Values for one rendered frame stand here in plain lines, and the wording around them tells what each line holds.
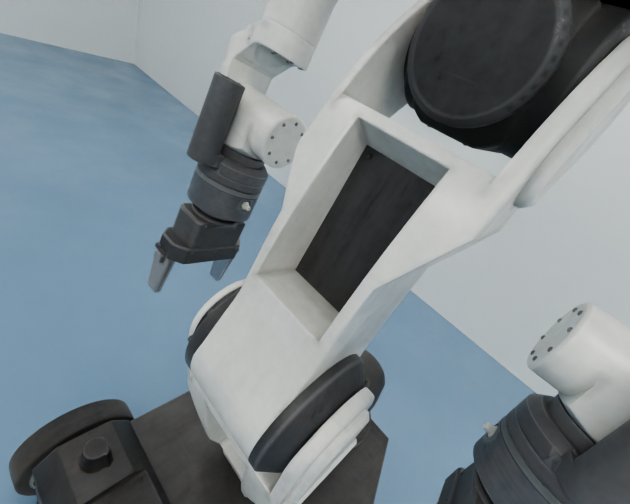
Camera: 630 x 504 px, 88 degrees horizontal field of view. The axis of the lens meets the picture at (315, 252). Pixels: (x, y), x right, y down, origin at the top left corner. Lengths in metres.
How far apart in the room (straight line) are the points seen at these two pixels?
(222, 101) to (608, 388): 0.40
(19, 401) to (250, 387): 0.82
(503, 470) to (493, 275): 1.47
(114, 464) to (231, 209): 0.50
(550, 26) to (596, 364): 0.21
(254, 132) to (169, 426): 0.63
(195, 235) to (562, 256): 1.49
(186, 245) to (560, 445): 0.42
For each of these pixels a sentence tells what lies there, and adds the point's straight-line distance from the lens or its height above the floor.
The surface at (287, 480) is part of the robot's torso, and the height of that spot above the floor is 0.60.
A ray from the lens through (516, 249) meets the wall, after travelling 1.70.
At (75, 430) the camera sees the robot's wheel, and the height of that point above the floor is 0.20.
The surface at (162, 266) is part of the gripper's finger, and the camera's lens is 0.48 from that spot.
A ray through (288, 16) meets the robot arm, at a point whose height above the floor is 0.91.
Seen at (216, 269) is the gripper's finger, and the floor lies 0.55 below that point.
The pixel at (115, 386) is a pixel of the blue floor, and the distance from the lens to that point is 1.07.
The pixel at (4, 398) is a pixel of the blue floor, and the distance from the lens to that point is 1.09.
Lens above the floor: 0.90
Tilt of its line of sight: 31 degrees down
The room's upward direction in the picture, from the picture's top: 25 degrees clockwise
